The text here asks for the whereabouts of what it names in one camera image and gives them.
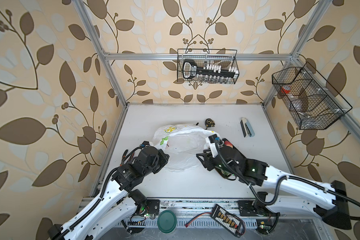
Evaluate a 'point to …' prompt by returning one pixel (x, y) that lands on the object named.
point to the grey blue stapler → (246, 129)
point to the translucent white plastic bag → (182, 143)
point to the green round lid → (166, 221)
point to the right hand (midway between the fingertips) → (201, 155)
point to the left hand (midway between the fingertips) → (172, 155)
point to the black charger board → (231, 224)
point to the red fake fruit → (228, 143)
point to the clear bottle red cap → (286, 89)
